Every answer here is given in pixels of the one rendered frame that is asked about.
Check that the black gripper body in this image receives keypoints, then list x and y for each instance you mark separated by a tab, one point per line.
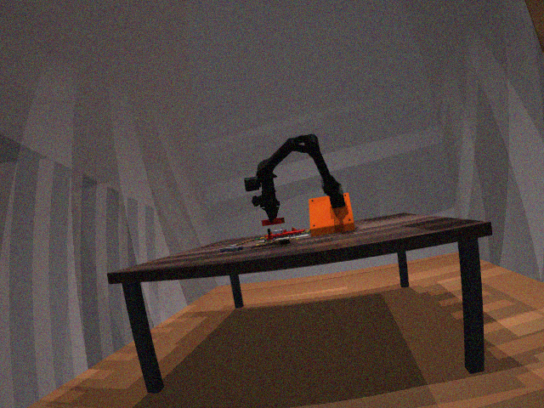
270	199

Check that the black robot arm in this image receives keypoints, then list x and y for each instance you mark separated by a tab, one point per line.
265	175

